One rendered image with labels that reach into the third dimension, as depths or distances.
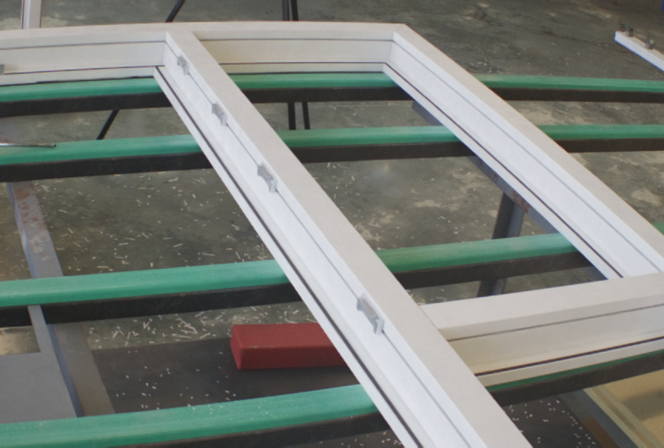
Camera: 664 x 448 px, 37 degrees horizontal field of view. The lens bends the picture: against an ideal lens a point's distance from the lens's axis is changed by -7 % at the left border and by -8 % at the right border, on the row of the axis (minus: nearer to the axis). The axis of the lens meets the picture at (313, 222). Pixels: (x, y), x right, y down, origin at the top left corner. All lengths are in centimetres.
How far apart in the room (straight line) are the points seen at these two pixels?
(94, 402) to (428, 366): 33
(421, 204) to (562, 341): 226
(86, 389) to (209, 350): 50
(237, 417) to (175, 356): 54
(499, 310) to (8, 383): 50
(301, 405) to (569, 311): 31
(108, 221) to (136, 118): 74
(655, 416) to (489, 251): 39
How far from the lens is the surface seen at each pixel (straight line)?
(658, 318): 124
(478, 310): 108
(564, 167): 146
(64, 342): 113
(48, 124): 362
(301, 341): 151
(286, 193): 124
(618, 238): 137
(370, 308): 105
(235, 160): 140
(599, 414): 158
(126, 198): 316
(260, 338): 150
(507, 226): 172
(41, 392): 101
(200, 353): 153
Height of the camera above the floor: 149
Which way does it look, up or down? 28 degrees down
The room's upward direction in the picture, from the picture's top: 9 degrees clockwise
